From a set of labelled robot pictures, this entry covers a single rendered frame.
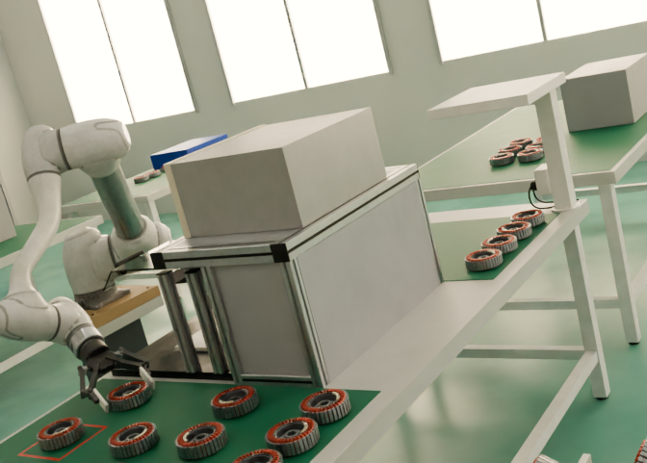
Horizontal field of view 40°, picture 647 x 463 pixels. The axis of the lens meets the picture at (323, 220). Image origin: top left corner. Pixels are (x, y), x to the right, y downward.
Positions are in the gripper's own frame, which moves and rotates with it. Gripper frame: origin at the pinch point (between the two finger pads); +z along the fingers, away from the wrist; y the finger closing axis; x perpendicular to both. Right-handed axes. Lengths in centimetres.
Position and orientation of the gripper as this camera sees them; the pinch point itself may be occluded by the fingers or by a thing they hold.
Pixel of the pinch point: (128, 395)
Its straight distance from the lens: 240.0
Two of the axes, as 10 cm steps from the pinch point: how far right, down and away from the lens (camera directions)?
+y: -7.7, 3.3, -5.5
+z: 6.4, 5.0, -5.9
